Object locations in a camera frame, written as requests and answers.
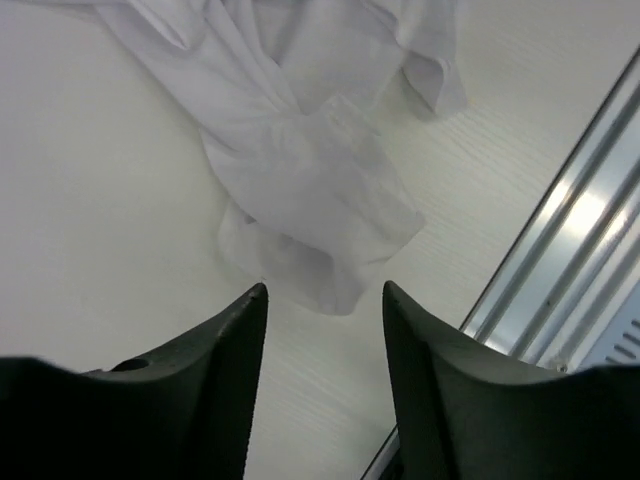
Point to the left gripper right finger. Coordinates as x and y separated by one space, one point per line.
466 411

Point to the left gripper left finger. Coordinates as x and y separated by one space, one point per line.
183 410

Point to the white t shirt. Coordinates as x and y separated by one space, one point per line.
281 91

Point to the white slotted cable duct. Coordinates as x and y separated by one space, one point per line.
625 349

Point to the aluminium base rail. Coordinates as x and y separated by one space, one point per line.
570 283

